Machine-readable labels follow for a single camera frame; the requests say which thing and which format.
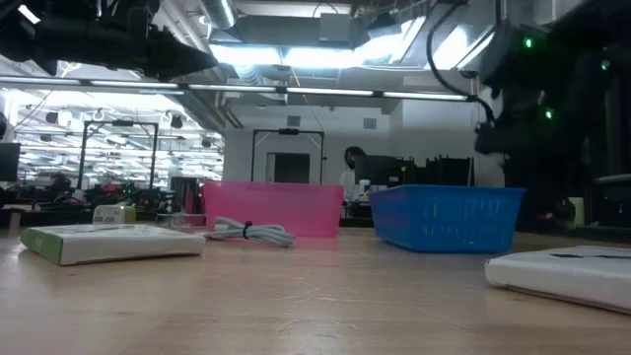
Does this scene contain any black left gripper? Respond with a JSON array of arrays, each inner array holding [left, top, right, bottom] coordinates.
[[28, 17, 220, 81]]

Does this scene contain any white box with green side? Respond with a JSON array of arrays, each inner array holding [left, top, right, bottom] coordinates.
[[20, 224, 207, 266]]

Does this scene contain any grey cable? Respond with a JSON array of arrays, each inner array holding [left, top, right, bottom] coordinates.
[[202, 215, 297, 249]]

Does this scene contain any white box with black print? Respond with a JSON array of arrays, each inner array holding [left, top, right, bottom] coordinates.
[[484, 245, 631, 316]]

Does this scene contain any pink plastic bin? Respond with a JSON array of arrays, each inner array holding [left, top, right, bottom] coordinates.
[[202, 180, 345, 239]]

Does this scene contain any long LED light bar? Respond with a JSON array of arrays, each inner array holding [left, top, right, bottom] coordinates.
[[0, 75, 478, 104]]

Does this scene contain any dark monitor screen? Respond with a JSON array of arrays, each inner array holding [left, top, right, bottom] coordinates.
[[0, 142, 22, 182]]

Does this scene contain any person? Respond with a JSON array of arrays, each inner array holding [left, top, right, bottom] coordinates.
[[338, 145, 369, 203]]

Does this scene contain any black computer monitor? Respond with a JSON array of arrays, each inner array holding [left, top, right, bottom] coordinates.
[[354, 154, 403, 188]]

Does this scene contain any black slotted rack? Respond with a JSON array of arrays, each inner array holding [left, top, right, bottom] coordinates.
[[401, 155, 475, 187]]

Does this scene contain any blue slotted plastic basket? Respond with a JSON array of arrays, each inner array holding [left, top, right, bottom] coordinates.
[[369, 184, 527, 254]]

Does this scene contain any green white container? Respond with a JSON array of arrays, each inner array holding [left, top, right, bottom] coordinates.
[[566, 196, 586, 229]]

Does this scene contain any grey horizontal bar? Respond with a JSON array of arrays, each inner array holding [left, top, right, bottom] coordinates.
[[594, 173, 631, 186]]

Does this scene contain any silver ventilation duct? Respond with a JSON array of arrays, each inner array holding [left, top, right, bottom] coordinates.
[[199, 0, 239, 31]]

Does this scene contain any black rig frame with camera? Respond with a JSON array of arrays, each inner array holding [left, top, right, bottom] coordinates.
[[250, 127, 326, 186], [77, 119, 160, 191]]

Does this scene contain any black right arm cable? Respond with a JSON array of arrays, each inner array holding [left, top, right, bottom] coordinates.
[[425, 0, 497, 125]]

